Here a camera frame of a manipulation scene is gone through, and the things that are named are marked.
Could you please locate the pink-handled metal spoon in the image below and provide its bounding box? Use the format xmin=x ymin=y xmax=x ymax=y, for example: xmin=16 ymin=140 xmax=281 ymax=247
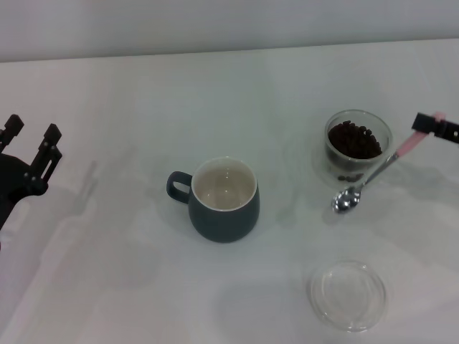
xmin=331 ymin=111 xmax=445 ymax=215

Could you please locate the clear double-wall glass cup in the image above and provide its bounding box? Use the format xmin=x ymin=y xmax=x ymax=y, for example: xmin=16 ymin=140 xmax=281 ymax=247
xmin=321 ymin=109 xmax=406 ymax=187

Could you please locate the clear glass saucer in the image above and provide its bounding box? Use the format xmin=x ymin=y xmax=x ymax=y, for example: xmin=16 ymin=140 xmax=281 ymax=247
xmin=308 ymin=260 xmax=389 ymax=324

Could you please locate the dark teal ceramic mug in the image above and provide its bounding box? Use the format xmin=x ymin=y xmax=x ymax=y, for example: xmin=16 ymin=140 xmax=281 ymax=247
xmin=165 ymin=156 xmax=261 ymax=244

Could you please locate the pile of coffee beans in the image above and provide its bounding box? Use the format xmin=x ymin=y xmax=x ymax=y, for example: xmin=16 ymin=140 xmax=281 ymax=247
xmin=327 ymin=120 xmax=383 ymax=161

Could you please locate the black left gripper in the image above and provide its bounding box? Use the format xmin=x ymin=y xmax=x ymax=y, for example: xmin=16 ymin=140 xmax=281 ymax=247
xmin=0 ymin=114 xmax=62 ymax=230

